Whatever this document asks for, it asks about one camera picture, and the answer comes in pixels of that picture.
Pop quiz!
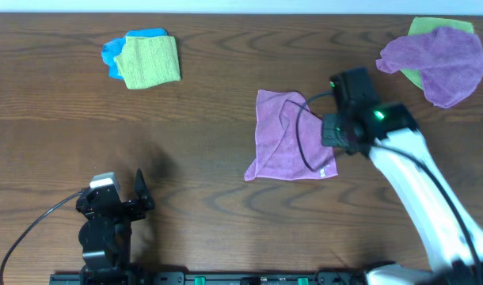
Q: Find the pink purple microfiber cloth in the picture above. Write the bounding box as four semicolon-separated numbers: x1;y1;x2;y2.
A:
244;89;337;181

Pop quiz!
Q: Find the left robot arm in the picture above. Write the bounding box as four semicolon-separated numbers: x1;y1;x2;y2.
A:
76;170;155;284

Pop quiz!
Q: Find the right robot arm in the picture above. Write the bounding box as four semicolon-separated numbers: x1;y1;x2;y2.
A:
322;68;483;284

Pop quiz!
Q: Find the light green cloth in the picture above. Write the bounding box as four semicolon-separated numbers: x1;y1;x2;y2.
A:
401;17;474;89

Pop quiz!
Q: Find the dark purple crumpled cloth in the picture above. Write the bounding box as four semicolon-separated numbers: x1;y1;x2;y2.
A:
376;27;483;108

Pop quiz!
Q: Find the folded green cloth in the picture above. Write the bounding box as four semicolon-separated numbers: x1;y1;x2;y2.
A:
114;36;181;89

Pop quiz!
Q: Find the blue cloth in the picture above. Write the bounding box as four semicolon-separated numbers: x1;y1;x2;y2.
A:
101;28;168;81

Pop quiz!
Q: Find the left black cable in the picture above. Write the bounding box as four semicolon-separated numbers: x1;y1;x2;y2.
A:
0;190;85;285

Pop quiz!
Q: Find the black cable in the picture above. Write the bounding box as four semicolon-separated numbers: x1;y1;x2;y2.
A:
0;190;85;285
295;89;483;285

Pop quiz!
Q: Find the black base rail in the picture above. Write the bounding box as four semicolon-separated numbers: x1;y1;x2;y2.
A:
49;271;367;285

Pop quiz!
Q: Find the right black cable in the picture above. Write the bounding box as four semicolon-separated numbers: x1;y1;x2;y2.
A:
295;89;483;285

